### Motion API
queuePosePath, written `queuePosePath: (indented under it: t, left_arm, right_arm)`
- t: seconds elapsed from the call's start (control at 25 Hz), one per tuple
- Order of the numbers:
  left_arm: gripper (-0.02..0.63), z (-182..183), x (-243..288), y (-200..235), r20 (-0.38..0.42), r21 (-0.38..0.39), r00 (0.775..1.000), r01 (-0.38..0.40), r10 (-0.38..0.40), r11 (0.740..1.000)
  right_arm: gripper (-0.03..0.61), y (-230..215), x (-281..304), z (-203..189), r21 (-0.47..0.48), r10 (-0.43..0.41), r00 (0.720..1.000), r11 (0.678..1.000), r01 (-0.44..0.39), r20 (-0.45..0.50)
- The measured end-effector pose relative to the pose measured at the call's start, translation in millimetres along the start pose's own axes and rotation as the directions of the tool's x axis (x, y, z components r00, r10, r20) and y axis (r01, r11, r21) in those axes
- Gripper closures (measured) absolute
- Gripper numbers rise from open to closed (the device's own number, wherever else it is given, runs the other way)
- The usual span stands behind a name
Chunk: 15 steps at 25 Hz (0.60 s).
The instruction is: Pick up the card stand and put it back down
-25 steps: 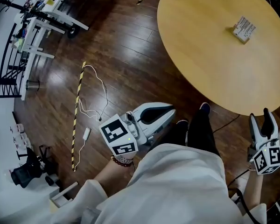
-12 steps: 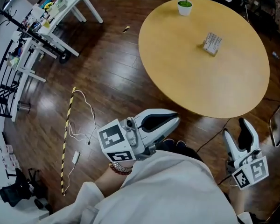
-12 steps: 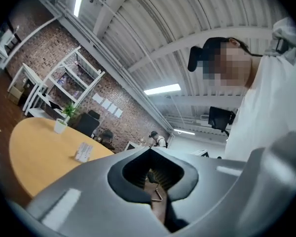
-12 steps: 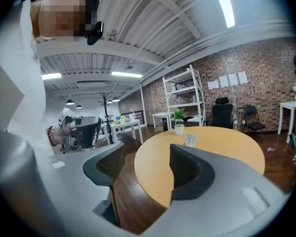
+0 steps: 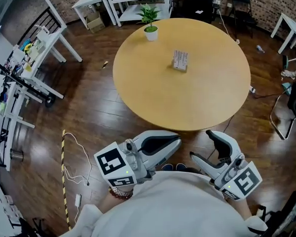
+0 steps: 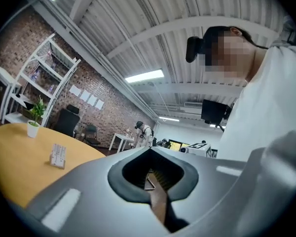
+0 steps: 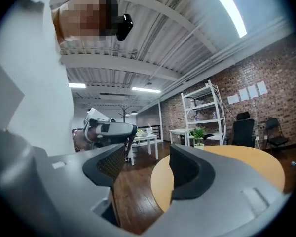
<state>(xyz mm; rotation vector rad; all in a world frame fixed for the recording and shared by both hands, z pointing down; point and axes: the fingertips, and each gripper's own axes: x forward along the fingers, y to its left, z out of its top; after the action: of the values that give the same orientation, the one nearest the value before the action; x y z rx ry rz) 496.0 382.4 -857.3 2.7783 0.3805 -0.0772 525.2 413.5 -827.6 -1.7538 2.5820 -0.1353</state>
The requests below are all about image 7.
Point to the person's left forearm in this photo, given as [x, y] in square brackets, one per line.
[79, 142]

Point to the green potted plant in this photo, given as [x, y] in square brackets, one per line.
[198, 135]

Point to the black folding chair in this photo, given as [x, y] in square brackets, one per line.
[275, 134]

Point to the black office chair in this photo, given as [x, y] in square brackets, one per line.
[243, 132]

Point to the person's torso in white shirt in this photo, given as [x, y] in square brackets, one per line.
[34, 70]

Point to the black flat tray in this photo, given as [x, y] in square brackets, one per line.
[209, 136]

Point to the dark coat rack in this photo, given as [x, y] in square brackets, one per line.
[124, 112]

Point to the person's head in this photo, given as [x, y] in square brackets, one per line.
[84, 16]

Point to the white paper sheet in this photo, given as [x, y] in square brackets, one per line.
[233, 99]
[243, 94]
[252, 91]

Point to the long ceiling light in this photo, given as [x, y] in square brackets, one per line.
[229, 9]

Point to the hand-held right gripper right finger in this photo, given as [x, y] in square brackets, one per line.
[224, 194]

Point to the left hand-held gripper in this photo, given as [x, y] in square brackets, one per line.
[116, 128]

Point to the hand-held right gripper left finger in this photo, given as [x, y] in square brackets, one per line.
[64, 181]

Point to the rectangular ceiling light panel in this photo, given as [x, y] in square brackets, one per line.
[77, 85]
[146, 90]

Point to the pendant lamp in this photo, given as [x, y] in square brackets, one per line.
[134, 112]

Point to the white metal shelf rack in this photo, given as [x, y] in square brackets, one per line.
[212, 107]

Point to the small blue object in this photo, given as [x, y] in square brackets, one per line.
[294, 164]

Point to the black railing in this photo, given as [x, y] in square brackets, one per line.
[154, 131]

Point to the black head-worn camera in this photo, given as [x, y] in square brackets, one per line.
[124, 27]

